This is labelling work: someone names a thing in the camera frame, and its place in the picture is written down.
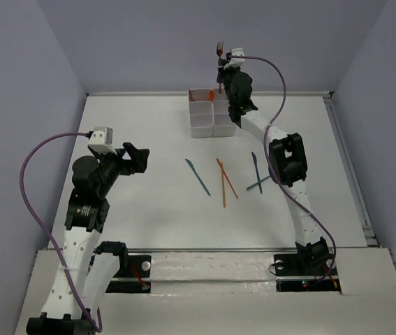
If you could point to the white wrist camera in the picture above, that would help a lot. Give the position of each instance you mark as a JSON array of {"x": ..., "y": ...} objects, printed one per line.
[
  {"x": 235, "y": 58},
  {"x": 100, "y": 140}
]

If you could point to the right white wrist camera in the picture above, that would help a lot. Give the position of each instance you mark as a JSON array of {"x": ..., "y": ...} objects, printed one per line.
[{"x": 235, "y": 58}]

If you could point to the teal chopstick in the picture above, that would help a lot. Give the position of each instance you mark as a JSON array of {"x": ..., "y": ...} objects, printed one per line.
[{"x": 258, "y": 183}]

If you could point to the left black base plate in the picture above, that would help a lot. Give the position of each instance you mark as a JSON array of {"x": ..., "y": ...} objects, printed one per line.
[{"x": 135, "y": 278}]

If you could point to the white divided container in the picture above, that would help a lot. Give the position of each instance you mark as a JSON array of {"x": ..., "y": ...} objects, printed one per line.
[
  {"x": 223, "y": 126},
  {"x": 201, "y": 114}
]

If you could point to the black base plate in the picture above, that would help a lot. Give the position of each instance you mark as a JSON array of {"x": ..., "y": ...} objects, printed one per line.
[
  {"x": 135, "y": 278},
  {"x": 291, "y": 277}
]

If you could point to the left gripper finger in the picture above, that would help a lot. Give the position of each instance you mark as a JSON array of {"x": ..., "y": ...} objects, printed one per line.
[
  {"x": 140, "y": 160},
  {"x": 131, "y": 153}
]

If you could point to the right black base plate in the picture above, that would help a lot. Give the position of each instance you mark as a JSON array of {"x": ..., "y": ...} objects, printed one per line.
[{"x": 291, "y": 277}]

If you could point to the blue-green plastic knife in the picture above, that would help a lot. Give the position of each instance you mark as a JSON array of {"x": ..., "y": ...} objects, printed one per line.
[{"x": 255, "y": 160}]

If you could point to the orange chopstick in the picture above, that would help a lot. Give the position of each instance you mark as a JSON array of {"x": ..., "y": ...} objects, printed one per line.
[
  {"x": 223, "y": 188},
  {"x": 225, "y": 176}
]

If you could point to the right white divided container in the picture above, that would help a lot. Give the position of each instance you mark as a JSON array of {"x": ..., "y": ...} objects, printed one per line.
[{"x": 223, "y": 126}]

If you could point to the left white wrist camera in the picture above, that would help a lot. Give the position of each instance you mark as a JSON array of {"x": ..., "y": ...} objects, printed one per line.
[{"x": 100, "y": 140}]

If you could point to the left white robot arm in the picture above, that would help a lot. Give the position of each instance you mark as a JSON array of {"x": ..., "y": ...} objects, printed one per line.
[{"x": 86, "y": 264}]

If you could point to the teal plastic knife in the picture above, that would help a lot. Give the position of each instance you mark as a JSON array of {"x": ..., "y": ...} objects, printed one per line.
[{"x": 193, "y": 169}]

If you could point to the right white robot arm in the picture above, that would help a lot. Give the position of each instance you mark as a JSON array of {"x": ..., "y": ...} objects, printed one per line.
[{"x": 287, "y": 165}]

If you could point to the left white divided container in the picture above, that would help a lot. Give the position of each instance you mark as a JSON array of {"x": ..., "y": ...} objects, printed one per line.
[{"x": 201, "y": 114}]

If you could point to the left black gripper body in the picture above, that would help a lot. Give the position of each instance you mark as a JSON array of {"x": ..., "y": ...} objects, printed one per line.
[{"x": 130, "y": 158}]

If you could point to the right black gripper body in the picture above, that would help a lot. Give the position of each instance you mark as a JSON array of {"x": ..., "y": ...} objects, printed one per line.
[{"x": 226, "y": 76}]

